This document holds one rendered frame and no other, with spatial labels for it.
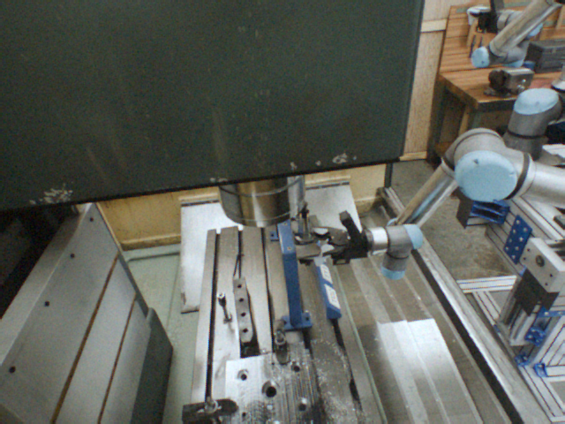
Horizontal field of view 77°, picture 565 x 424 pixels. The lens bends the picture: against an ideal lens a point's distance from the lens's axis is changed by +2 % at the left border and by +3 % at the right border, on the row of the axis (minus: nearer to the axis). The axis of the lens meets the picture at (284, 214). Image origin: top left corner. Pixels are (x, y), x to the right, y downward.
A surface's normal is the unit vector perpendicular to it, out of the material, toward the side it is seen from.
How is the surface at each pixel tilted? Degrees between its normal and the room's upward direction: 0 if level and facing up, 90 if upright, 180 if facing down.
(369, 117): 90
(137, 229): 90
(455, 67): 90
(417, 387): 8
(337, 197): 25
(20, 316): 0
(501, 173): 89
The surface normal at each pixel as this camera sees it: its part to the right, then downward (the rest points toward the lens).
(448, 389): -0.07, -0.70
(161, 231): 0.11, 0.59
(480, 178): -0.42, 0.55
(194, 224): -0.03, -0.47
